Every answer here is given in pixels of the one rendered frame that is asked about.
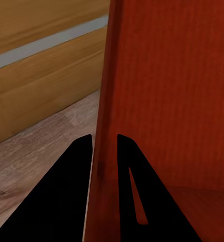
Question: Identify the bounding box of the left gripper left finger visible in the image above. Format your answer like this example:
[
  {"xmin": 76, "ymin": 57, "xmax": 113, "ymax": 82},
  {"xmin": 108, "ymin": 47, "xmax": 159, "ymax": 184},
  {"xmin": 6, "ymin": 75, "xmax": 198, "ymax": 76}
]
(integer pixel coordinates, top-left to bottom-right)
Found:
[{"xmin": 0, "ymin": 134, "xmax": 93, "ymax": 242}]

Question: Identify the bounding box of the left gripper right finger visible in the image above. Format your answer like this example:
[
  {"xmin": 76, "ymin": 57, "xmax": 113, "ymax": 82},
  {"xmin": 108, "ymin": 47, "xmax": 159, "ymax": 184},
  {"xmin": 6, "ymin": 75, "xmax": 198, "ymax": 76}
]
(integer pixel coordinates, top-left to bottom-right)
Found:
[{"xmin": 117, "ymin": 134, "xmax": 202, "ymax": 242}]

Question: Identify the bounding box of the storage box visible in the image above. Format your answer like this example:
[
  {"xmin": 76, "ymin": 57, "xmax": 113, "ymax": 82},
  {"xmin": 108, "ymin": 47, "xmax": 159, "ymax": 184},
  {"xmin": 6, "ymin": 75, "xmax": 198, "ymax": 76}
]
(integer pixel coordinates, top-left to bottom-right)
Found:
[{"xmin": 85, "ymin": 0, "xmax": 224, "ymax": 242}]

